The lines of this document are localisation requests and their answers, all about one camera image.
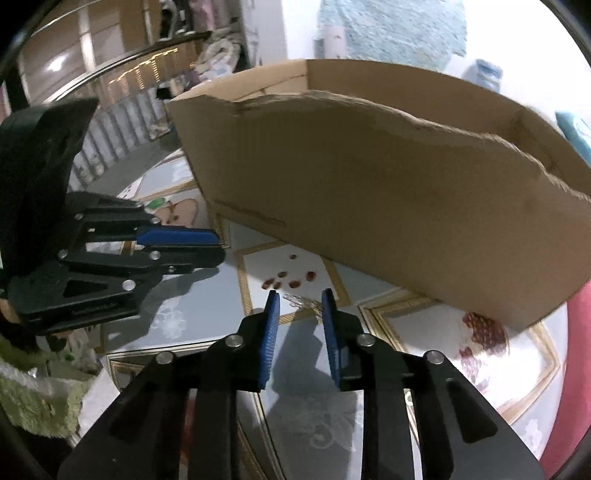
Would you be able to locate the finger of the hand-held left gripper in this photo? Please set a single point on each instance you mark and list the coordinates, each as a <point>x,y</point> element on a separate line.
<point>175,236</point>
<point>184,258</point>

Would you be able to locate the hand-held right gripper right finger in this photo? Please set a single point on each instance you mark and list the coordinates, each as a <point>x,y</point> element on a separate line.
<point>330,341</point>

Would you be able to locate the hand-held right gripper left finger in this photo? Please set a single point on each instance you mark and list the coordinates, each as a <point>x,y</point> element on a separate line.
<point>270,341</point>

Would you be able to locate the brown cardboard box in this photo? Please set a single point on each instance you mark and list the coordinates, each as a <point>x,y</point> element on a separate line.
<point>369,198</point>

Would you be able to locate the metal stair railing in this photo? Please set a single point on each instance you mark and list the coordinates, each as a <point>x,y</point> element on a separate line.
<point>115,120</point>

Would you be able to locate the pile of clothes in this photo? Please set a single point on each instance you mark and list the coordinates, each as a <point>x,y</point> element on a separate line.
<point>221,55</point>

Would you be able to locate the red floral blanket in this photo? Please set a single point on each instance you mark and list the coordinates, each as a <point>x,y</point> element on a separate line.
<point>572,369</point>

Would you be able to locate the white cylinder appliance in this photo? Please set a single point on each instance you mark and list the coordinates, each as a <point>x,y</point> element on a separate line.
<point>328,39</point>

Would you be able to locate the teal patterned cloth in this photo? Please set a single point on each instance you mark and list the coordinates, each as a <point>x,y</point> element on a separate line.
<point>392,32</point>

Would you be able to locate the blue water jug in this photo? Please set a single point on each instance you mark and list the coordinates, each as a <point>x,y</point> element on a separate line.
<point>487,74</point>

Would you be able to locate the blue printed pillow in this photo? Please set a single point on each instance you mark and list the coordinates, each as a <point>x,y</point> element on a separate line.
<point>577,134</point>

